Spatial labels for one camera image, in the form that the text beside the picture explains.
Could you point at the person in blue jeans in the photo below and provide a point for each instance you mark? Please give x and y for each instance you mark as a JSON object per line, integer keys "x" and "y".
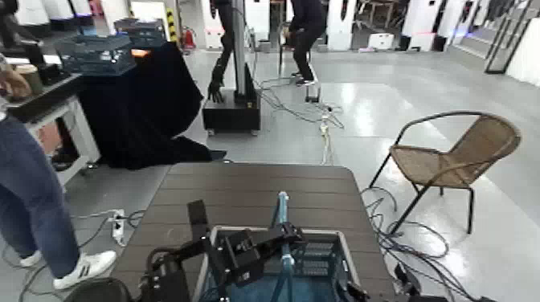
{"x": 29, "y": 189}

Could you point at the white sneaker with black stripes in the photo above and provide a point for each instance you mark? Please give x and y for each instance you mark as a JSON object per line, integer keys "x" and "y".
{"x": 88, "y": 265}

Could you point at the black box on desk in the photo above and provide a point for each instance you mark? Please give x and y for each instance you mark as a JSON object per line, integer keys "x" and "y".
{"x": 52, "y": 72}

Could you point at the white power strip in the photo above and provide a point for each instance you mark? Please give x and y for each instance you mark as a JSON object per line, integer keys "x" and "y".
{"x": 118, "y": 227}
{"x": 325, "y": 128}

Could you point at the bare person's hand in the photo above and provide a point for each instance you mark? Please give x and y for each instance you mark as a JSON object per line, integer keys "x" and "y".
{"x": 14, "y": 84}

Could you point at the black humanoid robot on base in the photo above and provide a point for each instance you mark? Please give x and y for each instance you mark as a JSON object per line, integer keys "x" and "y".
{"x": 232, "y": 114}

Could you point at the red fire extinguisher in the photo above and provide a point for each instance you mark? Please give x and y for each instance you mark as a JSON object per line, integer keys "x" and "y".
{"x": 188, "y": 40}

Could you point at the white desk with black top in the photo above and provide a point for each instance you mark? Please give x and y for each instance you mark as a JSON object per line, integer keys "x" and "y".
{"x": 71, "y": 122}

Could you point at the beige and dark cylinder cup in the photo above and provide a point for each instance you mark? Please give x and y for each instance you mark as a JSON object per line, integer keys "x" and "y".
{"x": 37, "y": 76}

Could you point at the small orange object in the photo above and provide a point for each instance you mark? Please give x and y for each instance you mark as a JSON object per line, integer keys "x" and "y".
{"x": 140, "y": 53}

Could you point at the dark folded crate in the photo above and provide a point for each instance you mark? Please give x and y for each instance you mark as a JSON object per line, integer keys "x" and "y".
{"x": 141, "y": 31}

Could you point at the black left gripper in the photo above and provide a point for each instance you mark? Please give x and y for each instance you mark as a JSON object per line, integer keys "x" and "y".
{"x": 238, "y": 257}

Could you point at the brown wicker chair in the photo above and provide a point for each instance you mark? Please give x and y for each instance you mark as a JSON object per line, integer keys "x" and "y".
{"x": 485, "y": 143}

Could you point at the white pillar machine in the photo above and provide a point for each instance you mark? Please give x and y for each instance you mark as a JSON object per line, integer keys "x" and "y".
{"x": 341, "y": 23}
{"x": 421, "y": 17}

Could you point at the person in black clothes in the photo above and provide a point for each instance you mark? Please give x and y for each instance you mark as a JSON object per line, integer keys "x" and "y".
{"x": 306, "y": 25}

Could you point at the yellow black striped post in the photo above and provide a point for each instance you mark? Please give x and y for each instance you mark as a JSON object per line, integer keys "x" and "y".
{"x": 171, "y": 25}

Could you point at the white box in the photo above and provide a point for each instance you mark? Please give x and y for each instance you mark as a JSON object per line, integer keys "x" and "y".
{"x": 381, "y": 41}

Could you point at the small metal floor stand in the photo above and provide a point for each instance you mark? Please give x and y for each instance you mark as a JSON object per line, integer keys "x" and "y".
{"x": 312, "y": 96}

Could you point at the black object under desk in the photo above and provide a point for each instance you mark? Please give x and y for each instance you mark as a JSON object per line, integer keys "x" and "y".
{"x": 63, "y": 159}

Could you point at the black cloth cover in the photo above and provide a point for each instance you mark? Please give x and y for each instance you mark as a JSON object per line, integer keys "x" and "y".
{"x": 139, "y": 109}

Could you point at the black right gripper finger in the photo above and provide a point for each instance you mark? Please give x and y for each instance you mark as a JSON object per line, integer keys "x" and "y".
{"x": 407, "y": 280}
{"x": 357, "y": 294}

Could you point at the black metal frame rack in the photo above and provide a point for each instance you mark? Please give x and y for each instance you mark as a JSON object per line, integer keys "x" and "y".
{"x": 493, "y": 63}

